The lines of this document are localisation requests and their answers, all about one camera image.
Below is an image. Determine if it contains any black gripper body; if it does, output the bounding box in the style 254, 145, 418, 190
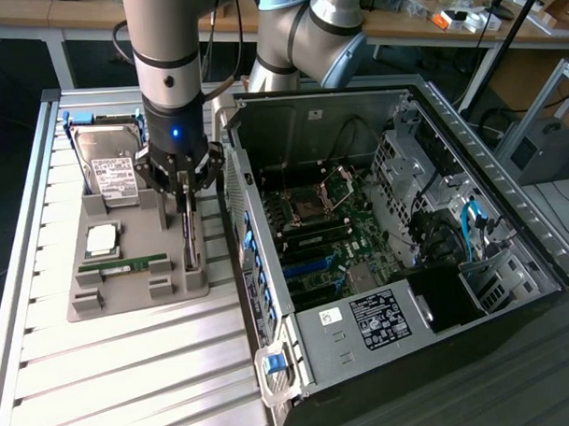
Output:
142, 96, 212, 181

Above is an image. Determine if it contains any graphics card with metal bracket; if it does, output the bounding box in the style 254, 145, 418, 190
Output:
176, 171, 203, 274

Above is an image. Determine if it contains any hard disk with blue caddy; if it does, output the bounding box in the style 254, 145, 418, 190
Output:
62, 107, 152, 210

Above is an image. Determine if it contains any grey plastic parts rack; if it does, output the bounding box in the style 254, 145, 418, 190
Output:
60, 140, 212, 323

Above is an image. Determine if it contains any open black PC case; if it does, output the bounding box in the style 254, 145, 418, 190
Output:
209, 69, 569, 426

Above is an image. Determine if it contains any silver CPU chip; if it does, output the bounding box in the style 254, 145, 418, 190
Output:
83, 222, 123, 261

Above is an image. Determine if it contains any green RAM stick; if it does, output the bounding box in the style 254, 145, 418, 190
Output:
78, 252, 169, 277

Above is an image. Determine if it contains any CPU socket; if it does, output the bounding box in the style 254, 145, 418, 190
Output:
285, 182, 335, 223

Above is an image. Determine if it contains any black RAM stick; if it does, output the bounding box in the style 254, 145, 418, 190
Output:
279, 222, 352, 251

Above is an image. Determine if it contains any metal socket cover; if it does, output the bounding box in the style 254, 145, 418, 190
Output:
318, 163, 360, 208

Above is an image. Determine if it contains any brown cardboard box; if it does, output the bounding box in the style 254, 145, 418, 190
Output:
200, 0, 226, 19

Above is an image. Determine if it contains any blue expansion slot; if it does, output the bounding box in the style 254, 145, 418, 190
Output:
281, 255, 340, 279

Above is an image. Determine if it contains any green motherboard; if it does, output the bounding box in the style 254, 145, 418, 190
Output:
259, 164, 405, 313

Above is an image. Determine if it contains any metal disk bay cage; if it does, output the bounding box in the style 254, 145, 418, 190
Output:
369, 122, 459, 220

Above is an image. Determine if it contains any grey chipset heatsink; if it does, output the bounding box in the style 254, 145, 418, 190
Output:
346, 263, 379, 291

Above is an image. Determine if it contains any metal slat table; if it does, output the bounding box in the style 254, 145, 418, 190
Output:
0, 69, 569, 426

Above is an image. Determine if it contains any grey power supply unit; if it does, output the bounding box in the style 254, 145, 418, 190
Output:
293, 281, 441, 387

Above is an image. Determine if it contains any black plastic shroud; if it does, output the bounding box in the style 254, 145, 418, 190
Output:
405, 264, 489, 335

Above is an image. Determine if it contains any white tape roll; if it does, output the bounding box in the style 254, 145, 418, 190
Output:
463, 8, 490, 34

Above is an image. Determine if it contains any black stand pole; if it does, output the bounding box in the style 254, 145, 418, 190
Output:
454, 0, 559, 121

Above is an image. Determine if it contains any black monitor stand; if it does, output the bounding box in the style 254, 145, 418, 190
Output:
480, 0, 515, 20

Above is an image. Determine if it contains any grey box device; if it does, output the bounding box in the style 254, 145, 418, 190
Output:
507, 116, 569, 188

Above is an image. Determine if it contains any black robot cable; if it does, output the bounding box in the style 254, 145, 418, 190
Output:
196, 0, 248, 104

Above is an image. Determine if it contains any black looped wire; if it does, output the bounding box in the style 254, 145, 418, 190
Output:
332, 115, 383, 162

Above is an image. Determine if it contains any wooden desk with white frame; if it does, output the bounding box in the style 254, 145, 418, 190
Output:
365, 0, 569, 127
0, 0, 263, 93

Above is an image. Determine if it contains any black power wire bundle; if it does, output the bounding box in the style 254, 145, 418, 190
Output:
408, 210, 461, 265

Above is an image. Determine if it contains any blue data wire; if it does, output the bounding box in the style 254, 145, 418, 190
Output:
460, 199, 488, 263

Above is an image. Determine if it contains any aluminium profile frame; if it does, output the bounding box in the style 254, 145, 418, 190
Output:
489, 57, 569, 169

